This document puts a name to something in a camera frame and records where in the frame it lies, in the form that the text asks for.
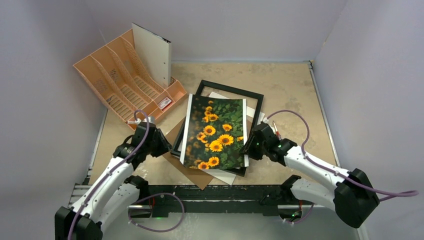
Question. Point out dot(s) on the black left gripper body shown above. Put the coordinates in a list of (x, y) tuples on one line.
[(157, 146)]

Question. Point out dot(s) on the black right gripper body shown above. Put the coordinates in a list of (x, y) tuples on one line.
[(253, 145)]

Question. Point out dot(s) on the black sunflower photo frame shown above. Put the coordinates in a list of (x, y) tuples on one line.
[(253, 100)]

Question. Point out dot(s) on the sunflower photo print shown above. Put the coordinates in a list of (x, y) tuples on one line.
[(215, 131)]

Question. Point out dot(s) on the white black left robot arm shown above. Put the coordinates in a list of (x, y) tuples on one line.
[(114, 190)]

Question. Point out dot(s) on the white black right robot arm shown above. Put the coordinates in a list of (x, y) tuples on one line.
[(348, 193)]

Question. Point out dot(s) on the white mat board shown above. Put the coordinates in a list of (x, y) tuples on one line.
[(226, 176)]

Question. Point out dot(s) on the small red white box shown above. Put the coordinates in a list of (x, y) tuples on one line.
[(164, 103)]

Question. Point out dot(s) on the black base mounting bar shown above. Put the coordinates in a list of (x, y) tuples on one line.
[(267, 200)]

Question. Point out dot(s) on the peach plastic file organizer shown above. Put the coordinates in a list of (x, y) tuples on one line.
[(117, 76)]

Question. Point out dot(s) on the white binder board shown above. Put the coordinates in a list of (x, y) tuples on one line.
[(155, 53)]

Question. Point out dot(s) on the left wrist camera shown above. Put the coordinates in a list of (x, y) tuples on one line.
[(149, 119)]

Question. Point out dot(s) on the brown frame backing board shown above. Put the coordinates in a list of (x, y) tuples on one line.
[(196, 176)]

